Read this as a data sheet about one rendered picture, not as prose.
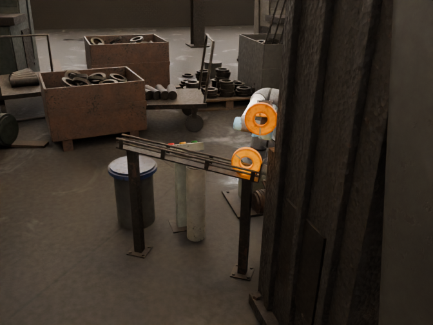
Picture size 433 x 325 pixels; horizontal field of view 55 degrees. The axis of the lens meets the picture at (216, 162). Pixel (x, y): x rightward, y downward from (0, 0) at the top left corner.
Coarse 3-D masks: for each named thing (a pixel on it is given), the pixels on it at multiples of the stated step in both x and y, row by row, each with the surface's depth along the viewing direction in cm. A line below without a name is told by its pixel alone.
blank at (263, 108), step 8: (256, 104) 192; (264, 104) 192; (248, 112) 194; (256, 112) 193; (264, 112) 193; (272, 112) 192; (248, 120) 196; (272, 120) 193; (248, 128) 197; (256, 128) 196; (264, 128) 196; (272, 128) 195
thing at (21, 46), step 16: (0, 0) 581; (16, 0) 584; (0, 16) 545; (16, 16) 550; (0, 32) 546; (16, 32) 571; (32, 32) 638; (0, 48) 554; (16, 48) 568; (32, 48) 640; (0, 64) 562; (16, 64) 567; (32, 64) 635
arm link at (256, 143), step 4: (252, 136) 291; (256, 136) 288; (252, 140) 292; (256, 140) 289; (260, 140) 288; (264, 140) 287; (268, 140) 287; (252, 144) 293; (256, 144) 290; (260, 144) 290; (264, 144) 289; (256, 148) 291; (260, 148) 291; (264, 148) 292
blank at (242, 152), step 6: (240, 150) 208; (246, 150) 207; (252, 150) 207; (234, 156) 210; (240, 156) 209; (246, 156) 209; (252, 156) 208; (258, 156) 208; (234, 162) 211; (240, 162) 213; (258, 162) 209; (234, 168) 213; (252, 168) 211; (258, 168) 210; (240, 174) 214
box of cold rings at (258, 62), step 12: (240, 36) 566; (252, 36) 576; (264, 36) 581; (276, 36) 586; (240, 48) 571; (252, 48) 529; (264, 48) 494; (276, 48) 498; (240, 60) 576; (252, 60) 533; (264, 60) 500; (276, 60) 504; (240, 72) 581; (252, 72) 538; (264, 72) 505; (276, 72) 510; (252, 84) 542; (264, 84) 513; (276, 84) 517
